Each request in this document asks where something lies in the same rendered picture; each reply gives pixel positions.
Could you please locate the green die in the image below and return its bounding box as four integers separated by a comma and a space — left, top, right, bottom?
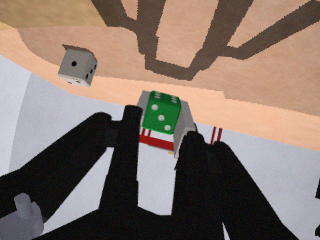
142, 90, 182, 135

